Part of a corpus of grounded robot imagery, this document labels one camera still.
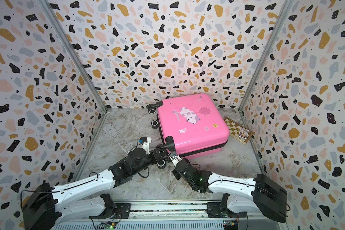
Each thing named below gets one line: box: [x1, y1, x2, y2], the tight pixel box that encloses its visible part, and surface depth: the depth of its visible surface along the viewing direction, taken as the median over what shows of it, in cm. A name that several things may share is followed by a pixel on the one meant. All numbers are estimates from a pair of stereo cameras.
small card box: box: [238, 127, 250, 142], surface depth 103 cm
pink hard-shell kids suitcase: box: [146, 93, 230, 170], surface depth 86 cm
